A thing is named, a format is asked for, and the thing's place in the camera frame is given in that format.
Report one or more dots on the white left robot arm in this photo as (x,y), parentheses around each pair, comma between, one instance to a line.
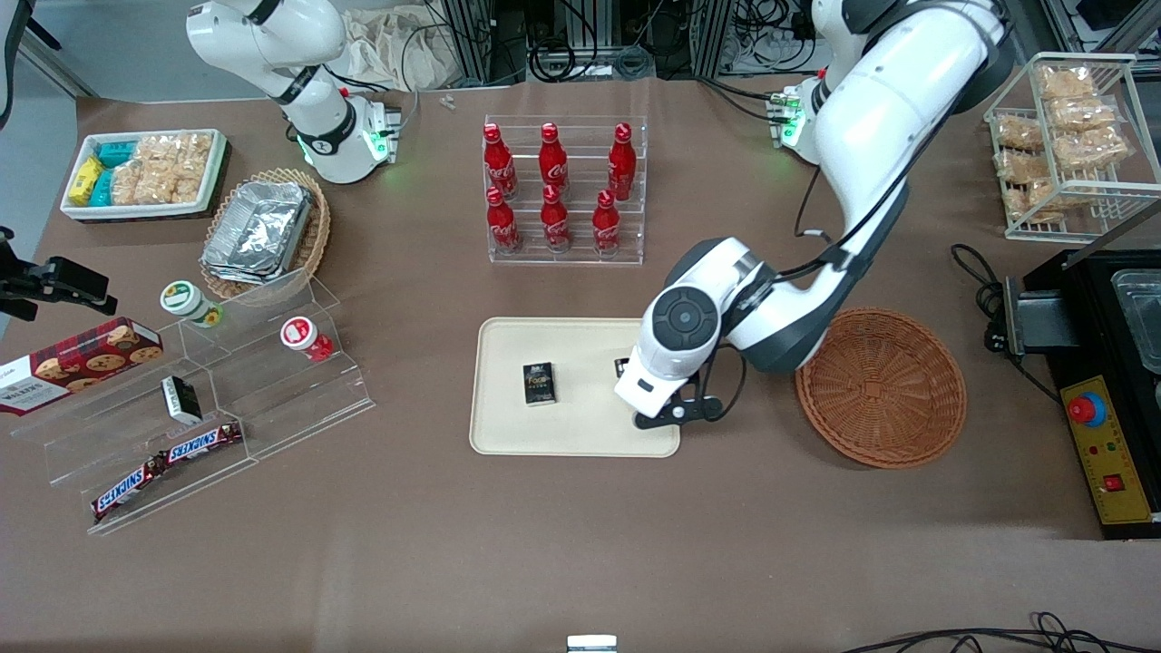
(871,118)

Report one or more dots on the white plastic snack bin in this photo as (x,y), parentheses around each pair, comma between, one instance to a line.
(77,210)

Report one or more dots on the brown wicker basket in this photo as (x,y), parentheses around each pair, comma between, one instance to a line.
(880,390)

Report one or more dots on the red Coca-Cola bottle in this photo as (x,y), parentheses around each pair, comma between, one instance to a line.
(554,222)
(502,225)
(621,163)
(551,161)
(605,227)
(497,161)

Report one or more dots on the teal snack pack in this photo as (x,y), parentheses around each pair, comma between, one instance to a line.
(116,152)
(102,189)

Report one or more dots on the green-lid sunflower cup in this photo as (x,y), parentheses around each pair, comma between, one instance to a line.
(181,297)

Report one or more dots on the clear acrylic tiered shelf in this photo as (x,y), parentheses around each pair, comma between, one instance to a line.
(263,399)

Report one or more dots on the black sealing machine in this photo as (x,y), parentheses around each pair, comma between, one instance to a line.
(1088,308)

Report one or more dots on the black white-sided snack box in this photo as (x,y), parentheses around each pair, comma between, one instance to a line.
(184,399)

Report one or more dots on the red emergency stop button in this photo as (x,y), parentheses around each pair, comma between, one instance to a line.
(1086,409)

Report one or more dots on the clear rice cracker bag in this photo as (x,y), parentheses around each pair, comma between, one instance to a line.
(161,183)
(192,181)
(1020,132)
(196,147)
(1081,114)
(1093,148)
(1020,168)
(127,183)
(1043,199)
(1066,80)
(156,149)

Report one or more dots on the aluminium equipment frame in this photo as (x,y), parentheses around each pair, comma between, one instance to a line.
(590,36)

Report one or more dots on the red tartan Walkers cookie box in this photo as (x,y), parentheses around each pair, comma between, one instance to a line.
(73,363)

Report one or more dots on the red-lid yogurt cup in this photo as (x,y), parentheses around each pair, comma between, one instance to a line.
(297,334)

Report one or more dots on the stack of foil trays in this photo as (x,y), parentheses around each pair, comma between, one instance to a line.
(258,231)

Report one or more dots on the beige cloth bag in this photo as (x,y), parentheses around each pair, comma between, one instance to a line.
(390,45)

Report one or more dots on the clear acrylic bottle rack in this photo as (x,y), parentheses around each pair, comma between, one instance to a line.
(580,136)

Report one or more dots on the beige plastic tray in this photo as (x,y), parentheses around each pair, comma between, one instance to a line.
(580,426)

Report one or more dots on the yellow snack pack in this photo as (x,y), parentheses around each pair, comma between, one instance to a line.
(86,180)

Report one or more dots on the yellow control panel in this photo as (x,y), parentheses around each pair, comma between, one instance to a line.
(1120,453)

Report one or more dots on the light wicker basket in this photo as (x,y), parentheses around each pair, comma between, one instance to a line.
(313,245)

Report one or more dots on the Snickers chocolate bar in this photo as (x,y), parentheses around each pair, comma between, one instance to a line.
(204,443)
(127,490)

